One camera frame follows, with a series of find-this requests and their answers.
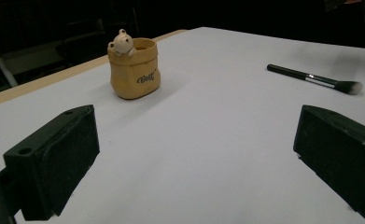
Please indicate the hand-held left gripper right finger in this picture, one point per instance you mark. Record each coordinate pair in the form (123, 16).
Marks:
(342, 155)

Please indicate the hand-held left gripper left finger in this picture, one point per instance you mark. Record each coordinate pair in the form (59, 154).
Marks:
(55, 161)

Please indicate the black makeup brush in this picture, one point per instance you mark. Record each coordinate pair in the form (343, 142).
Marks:
(298, 74)

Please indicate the white desk leg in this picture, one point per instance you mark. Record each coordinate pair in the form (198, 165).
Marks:
(2, 67)

